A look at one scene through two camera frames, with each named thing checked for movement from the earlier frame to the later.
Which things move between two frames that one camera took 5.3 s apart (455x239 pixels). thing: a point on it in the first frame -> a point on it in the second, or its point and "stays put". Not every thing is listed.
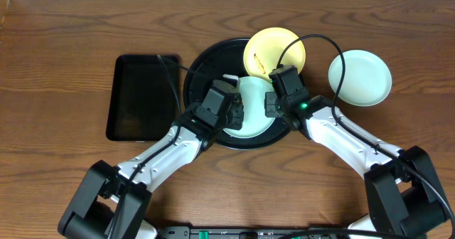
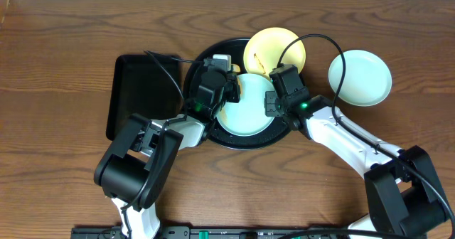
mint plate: (252, 90) stays put
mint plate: (367, 80) stays put
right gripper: (269, 100) stays put
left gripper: (237, 114) -> (232, 90)
